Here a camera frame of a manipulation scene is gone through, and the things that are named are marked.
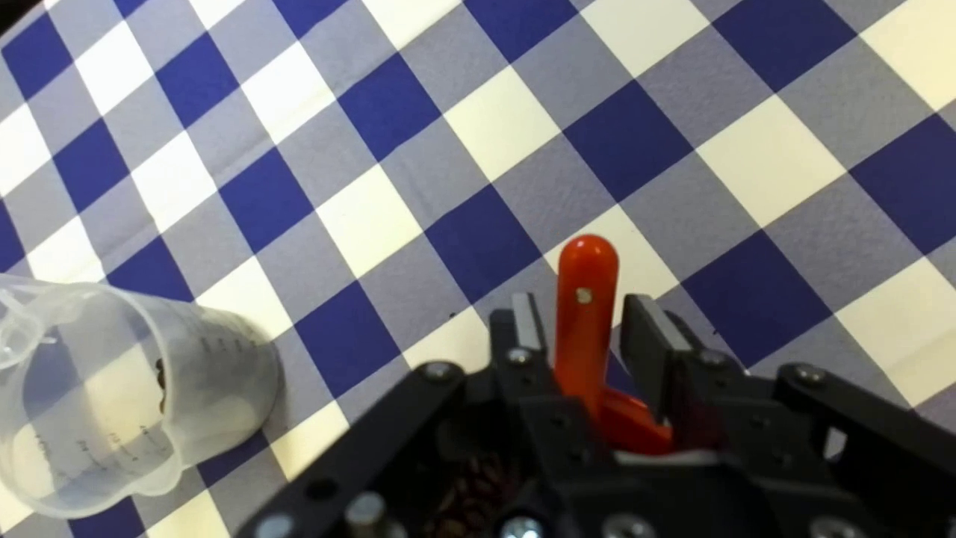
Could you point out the red bowl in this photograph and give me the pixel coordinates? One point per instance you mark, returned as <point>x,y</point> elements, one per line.
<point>643,430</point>

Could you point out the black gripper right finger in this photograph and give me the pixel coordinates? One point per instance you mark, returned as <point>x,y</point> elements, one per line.
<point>659,349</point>

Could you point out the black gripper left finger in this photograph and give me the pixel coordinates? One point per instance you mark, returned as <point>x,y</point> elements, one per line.
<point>524,334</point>

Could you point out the clear plastic measuring cup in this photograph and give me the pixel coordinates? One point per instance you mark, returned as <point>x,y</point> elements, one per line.
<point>108,398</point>

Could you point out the blue white checked tablecloth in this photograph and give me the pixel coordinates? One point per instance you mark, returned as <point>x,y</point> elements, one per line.
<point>450,129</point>

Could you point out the brown coffee beans pile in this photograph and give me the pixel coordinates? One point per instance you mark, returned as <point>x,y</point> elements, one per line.
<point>161,383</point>

